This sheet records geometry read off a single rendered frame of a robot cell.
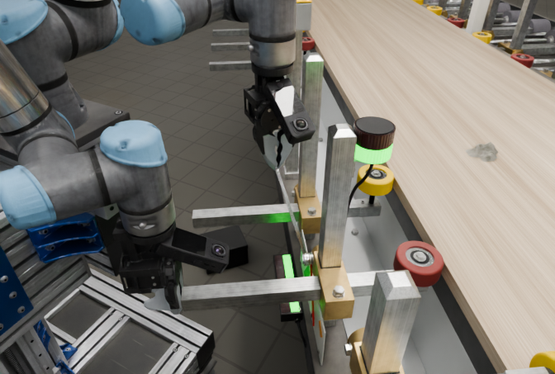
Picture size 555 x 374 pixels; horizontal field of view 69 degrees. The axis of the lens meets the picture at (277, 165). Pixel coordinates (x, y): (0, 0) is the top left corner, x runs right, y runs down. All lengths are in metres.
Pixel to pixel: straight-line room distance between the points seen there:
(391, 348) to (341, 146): 0.27
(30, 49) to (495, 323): 0.87
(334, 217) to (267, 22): 0.32
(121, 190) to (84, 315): 1.13
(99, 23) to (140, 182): 0.46
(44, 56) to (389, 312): 0.71
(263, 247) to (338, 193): 1.39
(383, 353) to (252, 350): 1.21
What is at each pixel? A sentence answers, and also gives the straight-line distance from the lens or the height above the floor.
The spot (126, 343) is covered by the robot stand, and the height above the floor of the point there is 0.21.
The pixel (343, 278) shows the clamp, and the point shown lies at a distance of 0.74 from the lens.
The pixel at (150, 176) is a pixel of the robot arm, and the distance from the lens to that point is 0.54.
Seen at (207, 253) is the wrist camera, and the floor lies 0.97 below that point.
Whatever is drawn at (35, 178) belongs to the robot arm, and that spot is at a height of 1.16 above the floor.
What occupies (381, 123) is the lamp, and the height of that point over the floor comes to 1.15.
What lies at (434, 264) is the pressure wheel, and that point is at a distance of 0.75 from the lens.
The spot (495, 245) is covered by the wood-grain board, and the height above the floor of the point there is 0.90.
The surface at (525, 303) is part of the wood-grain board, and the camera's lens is 0.76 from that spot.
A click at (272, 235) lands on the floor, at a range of 2.06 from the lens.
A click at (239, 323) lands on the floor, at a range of 1.74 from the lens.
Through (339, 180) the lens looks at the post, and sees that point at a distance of 0.62.
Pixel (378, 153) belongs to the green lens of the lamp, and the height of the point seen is 1.12.
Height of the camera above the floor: 1.43
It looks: 34 degrees down
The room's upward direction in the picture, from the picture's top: straight up
